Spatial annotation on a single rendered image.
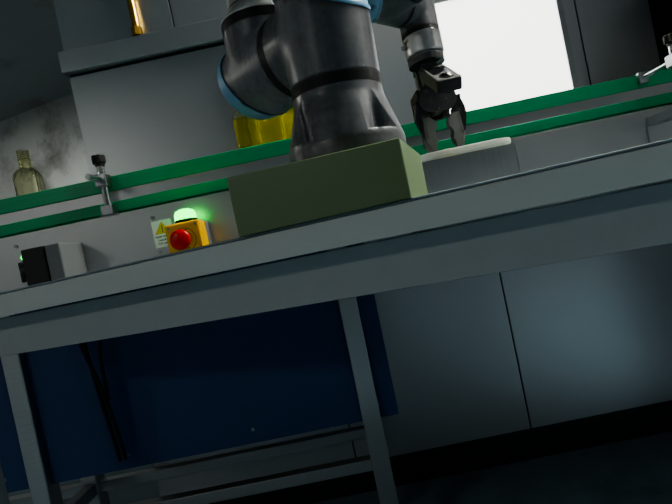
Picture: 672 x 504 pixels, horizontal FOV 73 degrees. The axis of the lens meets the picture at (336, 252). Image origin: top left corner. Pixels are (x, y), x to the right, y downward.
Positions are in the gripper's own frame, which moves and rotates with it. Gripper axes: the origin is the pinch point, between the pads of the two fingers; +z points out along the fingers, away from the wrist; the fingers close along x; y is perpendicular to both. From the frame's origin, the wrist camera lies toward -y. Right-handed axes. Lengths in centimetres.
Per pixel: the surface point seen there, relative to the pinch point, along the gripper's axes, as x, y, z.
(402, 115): -0.2, 34.4, -18.1
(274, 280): 34.1, -31.5, 15.9
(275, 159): 34.1, 9.9, -7.9
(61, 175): 288, 393, -119
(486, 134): -15.2, 17.9, -5.5
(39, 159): 312, 401, -143
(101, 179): 71, 7, -11
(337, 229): 25.3, -39.2, 11.5
